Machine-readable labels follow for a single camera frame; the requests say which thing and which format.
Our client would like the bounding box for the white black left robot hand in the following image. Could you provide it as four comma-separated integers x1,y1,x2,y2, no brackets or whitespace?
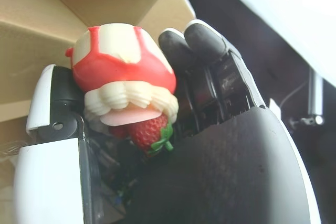
13,18,322,224

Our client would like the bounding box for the white red-striped roll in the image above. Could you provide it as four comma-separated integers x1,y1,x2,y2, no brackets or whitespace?
65,23,180,158

